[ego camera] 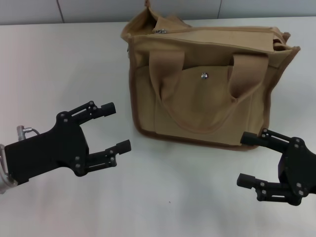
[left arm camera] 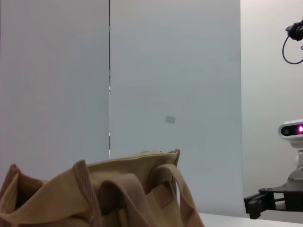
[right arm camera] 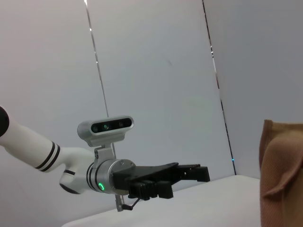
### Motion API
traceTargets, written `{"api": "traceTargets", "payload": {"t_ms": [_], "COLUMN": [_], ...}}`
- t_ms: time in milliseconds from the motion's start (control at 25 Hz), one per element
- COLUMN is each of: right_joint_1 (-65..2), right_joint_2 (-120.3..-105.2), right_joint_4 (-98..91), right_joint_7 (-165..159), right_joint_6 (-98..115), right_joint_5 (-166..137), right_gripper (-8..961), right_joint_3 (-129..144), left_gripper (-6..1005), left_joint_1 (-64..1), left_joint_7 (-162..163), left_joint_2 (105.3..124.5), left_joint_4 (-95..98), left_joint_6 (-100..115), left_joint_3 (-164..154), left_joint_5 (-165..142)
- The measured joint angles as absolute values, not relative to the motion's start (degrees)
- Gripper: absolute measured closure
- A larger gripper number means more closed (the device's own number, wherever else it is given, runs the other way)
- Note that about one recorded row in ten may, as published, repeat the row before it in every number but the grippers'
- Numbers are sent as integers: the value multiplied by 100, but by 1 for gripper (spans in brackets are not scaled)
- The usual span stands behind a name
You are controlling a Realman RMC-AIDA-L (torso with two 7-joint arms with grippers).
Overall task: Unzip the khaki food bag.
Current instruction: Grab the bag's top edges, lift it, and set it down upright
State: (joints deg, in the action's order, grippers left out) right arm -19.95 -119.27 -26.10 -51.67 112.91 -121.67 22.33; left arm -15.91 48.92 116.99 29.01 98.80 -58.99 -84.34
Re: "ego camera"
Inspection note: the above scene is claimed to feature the left gripper connector cable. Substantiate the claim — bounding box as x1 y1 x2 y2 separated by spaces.
16 125 40 143

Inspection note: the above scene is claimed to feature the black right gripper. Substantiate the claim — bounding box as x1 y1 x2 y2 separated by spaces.
236 128 316 205

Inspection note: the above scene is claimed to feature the khaki canvas food bag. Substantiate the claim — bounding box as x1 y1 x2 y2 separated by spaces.
120 0 302 152

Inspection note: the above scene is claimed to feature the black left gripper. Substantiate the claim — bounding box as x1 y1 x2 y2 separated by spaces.
4 100 131 186

